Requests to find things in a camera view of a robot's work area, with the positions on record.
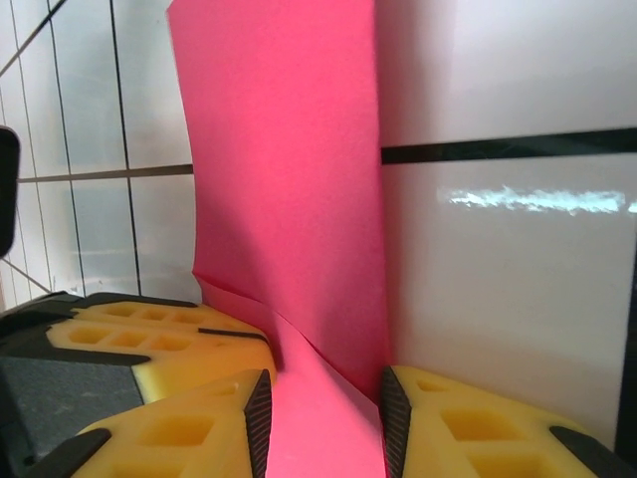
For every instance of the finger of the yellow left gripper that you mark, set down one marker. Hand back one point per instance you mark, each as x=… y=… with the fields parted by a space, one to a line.
x=149 y=313
x=199 y=358

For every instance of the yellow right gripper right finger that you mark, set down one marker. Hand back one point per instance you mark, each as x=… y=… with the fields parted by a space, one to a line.
x=473 y=438

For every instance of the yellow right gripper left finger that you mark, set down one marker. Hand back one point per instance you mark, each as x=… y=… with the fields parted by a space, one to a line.
x=174 y=438

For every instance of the pink cloth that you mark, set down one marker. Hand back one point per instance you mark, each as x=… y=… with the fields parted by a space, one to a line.
x=288 y=174

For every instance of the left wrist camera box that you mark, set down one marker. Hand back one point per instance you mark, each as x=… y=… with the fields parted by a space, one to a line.
x=7 y=189

